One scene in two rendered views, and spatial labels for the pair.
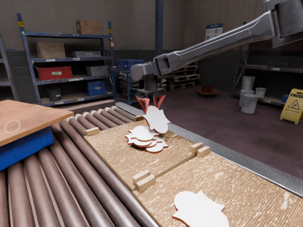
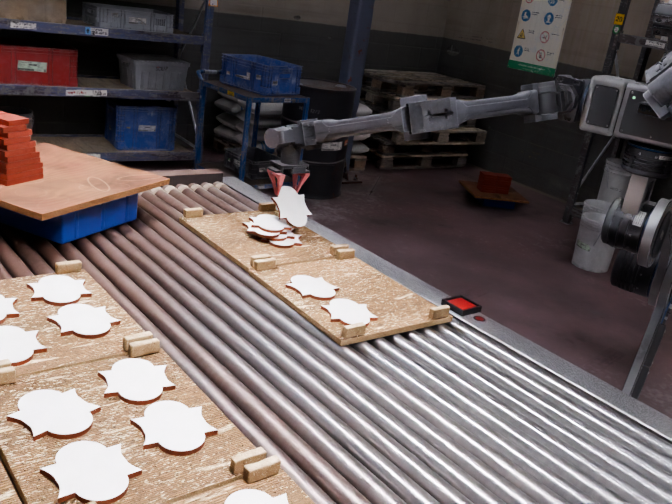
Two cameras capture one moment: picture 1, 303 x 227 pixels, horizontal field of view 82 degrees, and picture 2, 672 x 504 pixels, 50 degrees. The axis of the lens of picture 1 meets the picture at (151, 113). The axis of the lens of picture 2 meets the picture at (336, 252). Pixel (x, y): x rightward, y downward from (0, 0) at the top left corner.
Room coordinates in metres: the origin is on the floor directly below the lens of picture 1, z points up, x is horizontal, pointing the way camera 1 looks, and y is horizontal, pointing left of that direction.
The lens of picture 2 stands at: (-1.36, -0.11, 1.67)
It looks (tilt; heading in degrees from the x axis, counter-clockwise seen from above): 20 degrees down; 358
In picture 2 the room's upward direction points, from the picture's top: 9 degrees clockwise
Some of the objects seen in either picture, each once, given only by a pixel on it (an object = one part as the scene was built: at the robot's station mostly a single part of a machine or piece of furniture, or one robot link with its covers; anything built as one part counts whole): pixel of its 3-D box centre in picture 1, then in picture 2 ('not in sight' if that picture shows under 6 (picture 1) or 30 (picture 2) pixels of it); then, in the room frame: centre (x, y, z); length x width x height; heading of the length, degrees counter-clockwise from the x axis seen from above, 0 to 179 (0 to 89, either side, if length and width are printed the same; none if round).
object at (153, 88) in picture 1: (150, 85); (290, 156); (0.73, 0.00, 1.17); 0.10 x 0.07 x 0.07; 131
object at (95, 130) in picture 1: (92, 131); (193, 212); (0.73, 0.28, 0.95); 0.06 x 0.02 x 0.03; 129
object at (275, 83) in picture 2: (130, 65); (260, 74); (3.97, 0.47, 0.96); 0.50 x 0.38 x 0.21; 51
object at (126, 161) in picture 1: (140, 143); (263, 237); (0.66, 0.05, 0.93); 0.41 x 0.35 x 0.02; 39
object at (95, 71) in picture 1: (97, 70); (152, 72); (4.64, 1.42, 0.76); 0.50 x 0.36 x 0.24; 132
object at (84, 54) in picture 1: (86, 54); (128, 18); (4.51, 1.60, 1.16); 0.60 x 0.40 x 0.15; 128
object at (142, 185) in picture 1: (146, 183); (265, 264); (0.40, 0.02, 0.95); 0.06 x 0.02 x 0.03; 128
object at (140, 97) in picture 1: (147, 102); (281, 179); (0.71, 0.02, 1.10); 0.07 x 0.07 x 0.09; 41
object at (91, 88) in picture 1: (95, 87); (140, 123); (4.64, 1.51, 0.32); 0.50 x 0.41 x 0.37; 122
